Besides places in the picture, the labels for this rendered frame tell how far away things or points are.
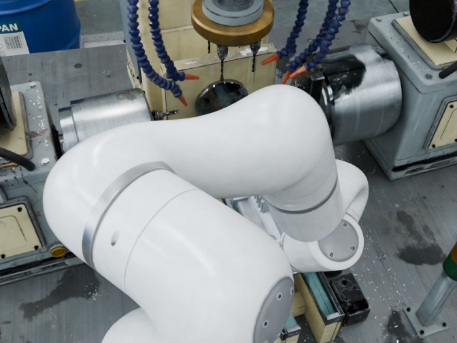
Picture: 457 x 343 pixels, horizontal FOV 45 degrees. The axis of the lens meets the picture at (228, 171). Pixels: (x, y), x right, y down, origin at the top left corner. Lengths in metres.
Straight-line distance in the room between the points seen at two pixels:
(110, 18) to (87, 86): 1.77
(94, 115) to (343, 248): 0.67
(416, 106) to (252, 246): 1.11
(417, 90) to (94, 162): 1.10
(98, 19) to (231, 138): 3.20
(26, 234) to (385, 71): 0.92
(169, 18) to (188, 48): 0.10
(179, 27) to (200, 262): 1.12
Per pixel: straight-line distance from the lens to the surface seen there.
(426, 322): 1.40
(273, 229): 1.14
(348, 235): 0.80
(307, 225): 0.65
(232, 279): 0.37
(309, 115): 0.50
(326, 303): 1.25
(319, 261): 0.79
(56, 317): 1.39
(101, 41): 2.78
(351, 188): 0.75
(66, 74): 1.95
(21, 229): 1.29
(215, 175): 0.48
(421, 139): 1.58
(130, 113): 1.24
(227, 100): 1.47
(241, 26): 1.19
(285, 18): 3.63
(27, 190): 1.21
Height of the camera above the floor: 2.01
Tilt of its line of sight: 50 degrees down
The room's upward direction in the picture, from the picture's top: 2 degrees clockwise
